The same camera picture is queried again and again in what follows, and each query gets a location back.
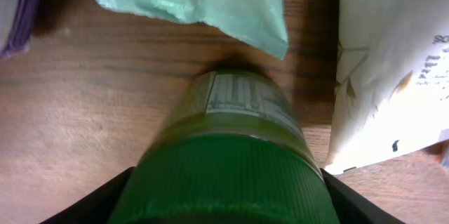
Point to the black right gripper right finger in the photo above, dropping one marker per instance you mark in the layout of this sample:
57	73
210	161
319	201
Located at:
353	208

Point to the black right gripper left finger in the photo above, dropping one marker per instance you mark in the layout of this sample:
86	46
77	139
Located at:
96	207

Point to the white tube gold cap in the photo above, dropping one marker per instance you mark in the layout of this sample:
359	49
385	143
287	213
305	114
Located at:
391	96

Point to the green lid jar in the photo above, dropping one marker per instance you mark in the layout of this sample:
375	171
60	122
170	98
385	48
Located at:
230	152

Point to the red purple pad pack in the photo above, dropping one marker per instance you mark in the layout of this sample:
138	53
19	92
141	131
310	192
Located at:
17	21

